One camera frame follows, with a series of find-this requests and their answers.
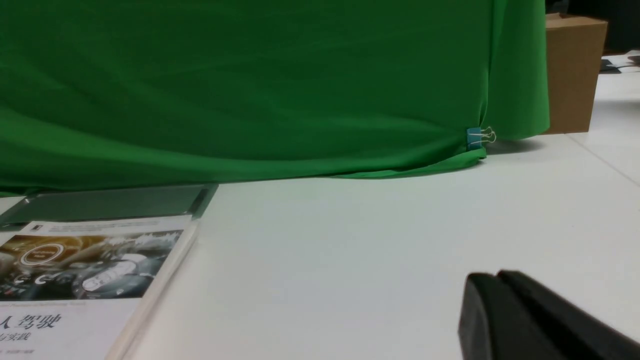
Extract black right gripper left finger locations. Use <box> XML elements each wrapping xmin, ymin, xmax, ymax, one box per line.
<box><xmin>458</xmin><ymin>273</ymin><xmax>567</xmax><ymax>360</ymax></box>

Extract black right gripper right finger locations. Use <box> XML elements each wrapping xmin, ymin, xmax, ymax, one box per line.
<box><xmin>498</xmin><ymin>269</ymin><xmax>640</xmax><ymax>360</ymax></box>

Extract blue binder clip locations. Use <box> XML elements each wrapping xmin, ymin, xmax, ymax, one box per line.
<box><xmin>466</xmin><ymin>126</ymin><xmax>498</xmax><ymax>151</ymax></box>

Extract black and white papers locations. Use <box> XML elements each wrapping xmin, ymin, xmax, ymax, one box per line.
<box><xmin>599</xmin><ymin>49</ymin><xmax>640</xmax><ymax>75</ymax></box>

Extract brown cardboard box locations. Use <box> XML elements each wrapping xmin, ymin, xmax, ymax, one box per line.
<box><xmin>545</xmin><ymin>13</ymin><xmax>608</xmax><ymax>135</ymax></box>

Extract dark glossy book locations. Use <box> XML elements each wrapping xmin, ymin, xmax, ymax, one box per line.
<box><xmin>0</xmin><ymin>183</ymin><xmax>218</xmax><ymax>232</ymax></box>

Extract white book with car photo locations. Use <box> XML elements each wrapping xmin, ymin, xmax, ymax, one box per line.
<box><xmin>0</xmin><ymin>215</ymin><xmax>199</xmax><ymax>360</ymax></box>

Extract green backdrop cloth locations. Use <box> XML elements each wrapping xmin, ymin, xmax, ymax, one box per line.
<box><xmin>0</xmin><ymin>0</ymin><xmax>550</xmax><ymax>197</ymax></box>

